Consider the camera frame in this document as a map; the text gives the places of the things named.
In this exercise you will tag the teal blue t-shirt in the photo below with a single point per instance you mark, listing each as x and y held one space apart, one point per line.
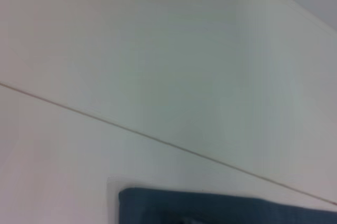
223 206

